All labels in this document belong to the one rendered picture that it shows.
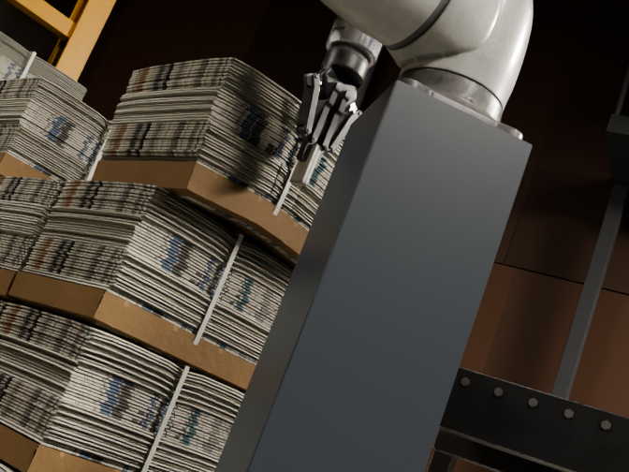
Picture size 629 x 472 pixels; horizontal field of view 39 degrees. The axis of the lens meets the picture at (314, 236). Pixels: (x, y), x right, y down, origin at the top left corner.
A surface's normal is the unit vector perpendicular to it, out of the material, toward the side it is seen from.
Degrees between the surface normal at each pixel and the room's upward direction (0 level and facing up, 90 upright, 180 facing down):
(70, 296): 91
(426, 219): 90
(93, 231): 89
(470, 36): 107
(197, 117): 95
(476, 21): 98
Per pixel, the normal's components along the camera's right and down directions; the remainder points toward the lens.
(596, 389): -0.34, -0.37
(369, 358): 0.26, -0.16
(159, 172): -0.67, -0.29
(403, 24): 0.03, 0.82
